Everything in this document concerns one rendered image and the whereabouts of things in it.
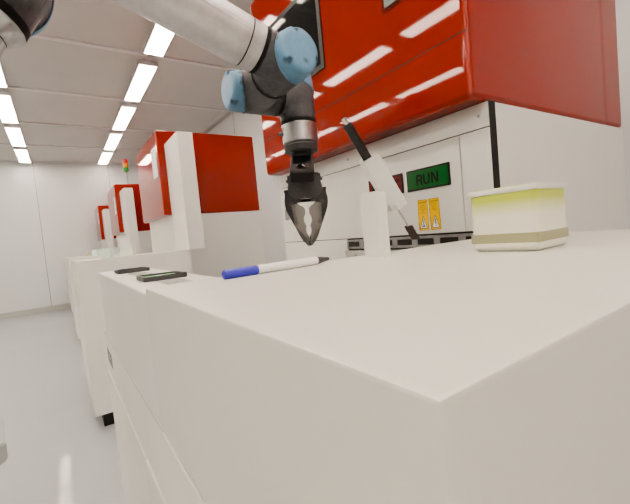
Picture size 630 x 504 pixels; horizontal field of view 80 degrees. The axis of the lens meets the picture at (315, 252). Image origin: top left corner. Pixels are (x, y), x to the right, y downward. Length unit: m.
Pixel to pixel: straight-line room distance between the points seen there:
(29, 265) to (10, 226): 0.74
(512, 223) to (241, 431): 0.33
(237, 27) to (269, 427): 0.57
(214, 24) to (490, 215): 0.46
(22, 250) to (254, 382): 8.38
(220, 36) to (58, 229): 7.99
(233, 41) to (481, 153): 0.49
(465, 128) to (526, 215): 0.44
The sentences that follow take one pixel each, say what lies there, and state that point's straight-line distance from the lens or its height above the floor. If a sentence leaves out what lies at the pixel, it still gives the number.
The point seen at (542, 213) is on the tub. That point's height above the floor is 1.00.
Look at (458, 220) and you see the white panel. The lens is 0.84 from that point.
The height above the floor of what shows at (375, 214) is 1.02.
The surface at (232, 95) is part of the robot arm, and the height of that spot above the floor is 1.27.
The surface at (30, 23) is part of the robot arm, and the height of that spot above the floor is 1.34.
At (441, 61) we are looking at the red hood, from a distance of 0.84.
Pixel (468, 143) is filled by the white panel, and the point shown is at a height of 1.15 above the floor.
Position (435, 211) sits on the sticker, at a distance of 0.87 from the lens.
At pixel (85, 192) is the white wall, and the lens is 8.61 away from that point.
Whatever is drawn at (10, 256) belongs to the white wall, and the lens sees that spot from 8.54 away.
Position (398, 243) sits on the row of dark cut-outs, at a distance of 0.95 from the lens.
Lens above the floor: 1.00
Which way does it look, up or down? 3 degrees down
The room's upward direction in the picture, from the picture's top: 5 degrees counter-clockwise
